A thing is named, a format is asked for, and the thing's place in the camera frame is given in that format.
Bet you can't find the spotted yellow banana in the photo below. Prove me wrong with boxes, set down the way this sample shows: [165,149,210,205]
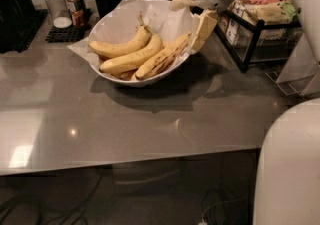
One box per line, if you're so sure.
[135,32,190,80]

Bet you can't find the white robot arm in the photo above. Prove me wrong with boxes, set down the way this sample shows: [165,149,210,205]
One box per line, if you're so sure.
[170,0,320,225]

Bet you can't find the upper yellow banana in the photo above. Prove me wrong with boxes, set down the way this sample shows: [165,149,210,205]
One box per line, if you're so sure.
[88,12,151,59]

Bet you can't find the white bowl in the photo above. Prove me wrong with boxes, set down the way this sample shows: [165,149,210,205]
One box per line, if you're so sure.
[87,0,198,88]

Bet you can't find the white paper bowl liner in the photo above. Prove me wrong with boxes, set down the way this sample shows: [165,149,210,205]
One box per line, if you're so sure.
[68,0,193,70]

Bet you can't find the middle yellow banana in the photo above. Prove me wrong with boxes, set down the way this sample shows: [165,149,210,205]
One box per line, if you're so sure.
[100,33,163,74]

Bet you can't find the hidden lower yellow banana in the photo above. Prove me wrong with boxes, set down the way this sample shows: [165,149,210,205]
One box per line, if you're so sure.
[114,70,135,81]

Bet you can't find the clear acrylic holder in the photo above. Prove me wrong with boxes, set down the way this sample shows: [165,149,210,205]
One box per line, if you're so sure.
[266,34,320,96]

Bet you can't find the brown sauce bottle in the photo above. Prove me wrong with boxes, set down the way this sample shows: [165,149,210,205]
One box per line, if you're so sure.
[66,0,86,28]

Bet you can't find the black rubber mat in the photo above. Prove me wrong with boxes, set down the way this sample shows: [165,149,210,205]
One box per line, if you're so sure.
[46,10,91,43]

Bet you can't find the black coffee machine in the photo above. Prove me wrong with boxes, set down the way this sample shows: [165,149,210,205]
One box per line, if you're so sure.
[0,0,48,53]

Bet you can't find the black wire condiment rack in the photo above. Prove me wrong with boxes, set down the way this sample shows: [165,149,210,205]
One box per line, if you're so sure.
[215,0,302,73]

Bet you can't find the white cable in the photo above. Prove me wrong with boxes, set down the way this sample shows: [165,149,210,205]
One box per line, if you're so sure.
[198,198,249,225]

